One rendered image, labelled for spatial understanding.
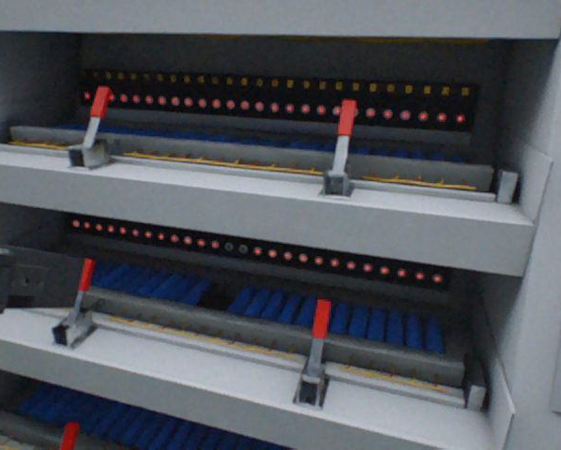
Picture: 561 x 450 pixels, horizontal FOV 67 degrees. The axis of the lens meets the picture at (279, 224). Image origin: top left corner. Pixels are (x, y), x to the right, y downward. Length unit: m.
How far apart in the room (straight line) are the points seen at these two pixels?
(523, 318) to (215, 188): 0.28
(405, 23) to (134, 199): 0.30
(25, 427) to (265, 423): 0.35
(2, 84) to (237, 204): 0.38
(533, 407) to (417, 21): 0.32
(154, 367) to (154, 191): 0.18
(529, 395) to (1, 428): 0.61
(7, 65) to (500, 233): 0.60
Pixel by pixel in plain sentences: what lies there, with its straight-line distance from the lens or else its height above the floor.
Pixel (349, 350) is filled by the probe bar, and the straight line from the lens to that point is 0.45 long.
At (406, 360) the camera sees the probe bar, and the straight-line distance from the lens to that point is 0.45.
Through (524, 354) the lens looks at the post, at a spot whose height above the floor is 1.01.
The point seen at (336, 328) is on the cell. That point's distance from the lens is 0.48.
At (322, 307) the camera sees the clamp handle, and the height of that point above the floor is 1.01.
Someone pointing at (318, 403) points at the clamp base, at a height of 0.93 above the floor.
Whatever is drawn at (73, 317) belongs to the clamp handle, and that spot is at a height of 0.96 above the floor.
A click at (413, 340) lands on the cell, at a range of 0.48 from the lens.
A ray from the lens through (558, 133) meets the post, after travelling 0.39.
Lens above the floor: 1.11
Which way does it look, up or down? 3 degrees down
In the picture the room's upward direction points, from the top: 7 degrees clockwise
